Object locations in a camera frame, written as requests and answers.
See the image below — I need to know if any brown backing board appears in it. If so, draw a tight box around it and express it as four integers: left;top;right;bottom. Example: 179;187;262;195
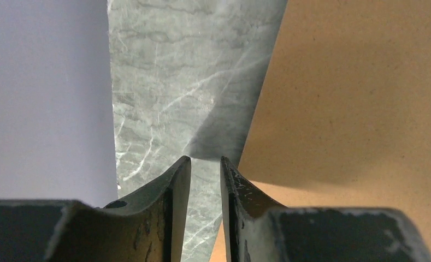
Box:
209;0;431;262

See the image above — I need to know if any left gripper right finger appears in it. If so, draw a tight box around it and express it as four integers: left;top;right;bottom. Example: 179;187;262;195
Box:
220;157;431;261

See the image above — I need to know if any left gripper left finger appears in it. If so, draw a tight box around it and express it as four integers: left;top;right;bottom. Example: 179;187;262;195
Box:
0;156;191;261

